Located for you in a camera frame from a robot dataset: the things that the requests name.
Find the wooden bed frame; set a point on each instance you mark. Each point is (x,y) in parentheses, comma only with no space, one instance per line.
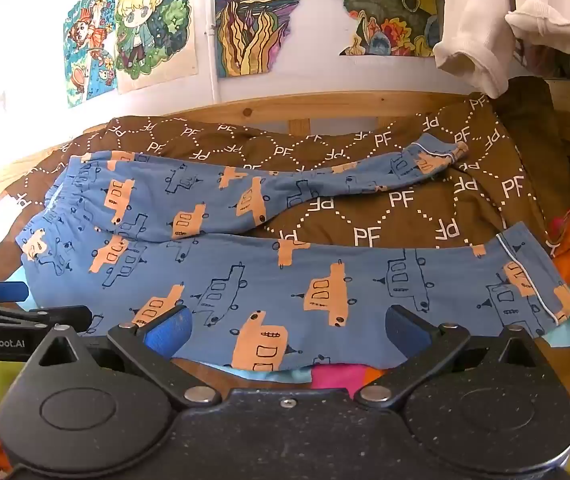
(265,112)

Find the torn colourful painted poster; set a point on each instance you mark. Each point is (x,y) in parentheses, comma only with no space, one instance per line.
(255,20)

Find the white hanging garment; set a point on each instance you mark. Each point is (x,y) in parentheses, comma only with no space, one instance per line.
(475,20)

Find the blue car-print pants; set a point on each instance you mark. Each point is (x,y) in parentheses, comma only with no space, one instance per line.
(265,290)

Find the blue cartoon wall poster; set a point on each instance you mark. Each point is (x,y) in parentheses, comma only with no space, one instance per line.
(87,55)

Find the dark brown cloth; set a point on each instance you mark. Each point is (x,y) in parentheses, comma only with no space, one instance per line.
(530,125)

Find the white wall pipe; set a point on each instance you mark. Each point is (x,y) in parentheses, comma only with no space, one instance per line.
(213,70)

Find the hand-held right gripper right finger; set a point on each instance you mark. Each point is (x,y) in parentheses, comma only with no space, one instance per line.
(405,332)

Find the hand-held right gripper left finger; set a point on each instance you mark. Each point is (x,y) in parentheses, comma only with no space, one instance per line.
(170,335)

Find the cartoon character wall poster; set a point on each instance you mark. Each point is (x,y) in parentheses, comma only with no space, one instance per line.
(155,25)

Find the brown letter-print blanket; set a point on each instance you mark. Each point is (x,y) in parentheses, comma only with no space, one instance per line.
(390,220)

